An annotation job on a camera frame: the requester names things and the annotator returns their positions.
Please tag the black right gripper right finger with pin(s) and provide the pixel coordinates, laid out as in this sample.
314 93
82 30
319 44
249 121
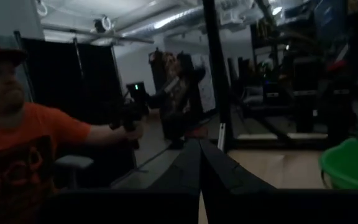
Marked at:
225 177

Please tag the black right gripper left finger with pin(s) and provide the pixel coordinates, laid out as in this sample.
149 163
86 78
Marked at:
182 177

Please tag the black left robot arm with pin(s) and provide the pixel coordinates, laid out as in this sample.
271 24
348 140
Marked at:
303 102

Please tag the person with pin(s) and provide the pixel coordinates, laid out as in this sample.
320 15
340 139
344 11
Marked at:
169 71
17 130

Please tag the green monster face bucket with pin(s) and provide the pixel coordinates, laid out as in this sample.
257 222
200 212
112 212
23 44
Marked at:
353 168

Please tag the black divider panel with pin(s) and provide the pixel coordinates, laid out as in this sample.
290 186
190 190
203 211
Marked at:
73 84

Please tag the white post bracket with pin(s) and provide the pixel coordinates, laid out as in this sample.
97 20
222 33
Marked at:
222 137

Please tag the silver spiral air duct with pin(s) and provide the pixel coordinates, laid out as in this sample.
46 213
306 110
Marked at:
172 20

